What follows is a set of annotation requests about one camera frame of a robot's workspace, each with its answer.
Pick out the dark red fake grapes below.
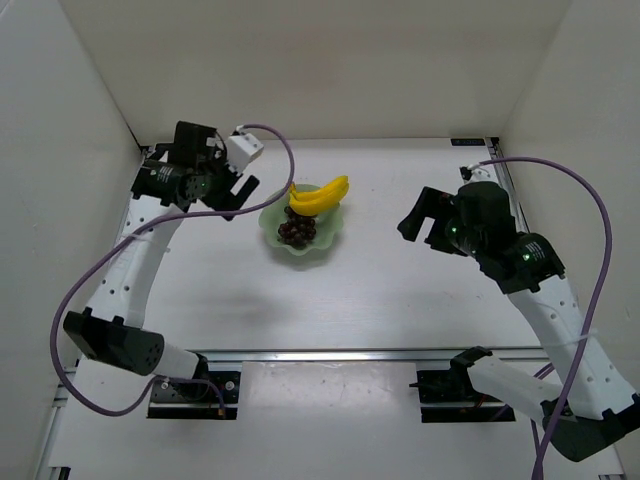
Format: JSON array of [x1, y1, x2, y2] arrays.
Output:
[[277, 207, 317, 249]]

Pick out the yellow fake banana bunch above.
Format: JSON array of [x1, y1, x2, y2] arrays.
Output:
[[288, 176, 349, 217]]

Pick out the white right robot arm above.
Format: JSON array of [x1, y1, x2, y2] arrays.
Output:
[[397, 181, 639, 462]]

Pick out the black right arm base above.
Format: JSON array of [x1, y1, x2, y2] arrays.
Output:
[[409, 370, 516, 424]]

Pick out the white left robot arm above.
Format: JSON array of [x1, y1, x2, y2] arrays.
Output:
[[63, 121, 264, 379]]

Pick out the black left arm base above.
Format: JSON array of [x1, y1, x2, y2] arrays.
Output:
[[147, 366, 241, 421]]

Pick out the green scalloped fruit bowl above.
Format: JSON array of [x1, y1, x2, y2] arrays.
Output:
[[259, 176, 349, 256]]

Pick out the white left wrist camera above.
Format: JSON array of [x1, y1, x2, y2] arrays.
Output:
[[225, 132, 264, 173]]

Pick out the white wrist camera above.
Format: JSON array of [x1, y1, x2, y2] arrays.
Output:
[[460, 164, 494, 184], [225, 132, 264, 173]]

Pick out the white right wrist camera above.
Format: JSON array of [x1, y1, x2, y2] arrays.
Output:
[[460, 164, 494, 184]]

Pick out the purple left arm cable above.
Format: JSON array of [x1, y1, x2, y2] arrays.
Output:
[[49, 123, 296, 417]]

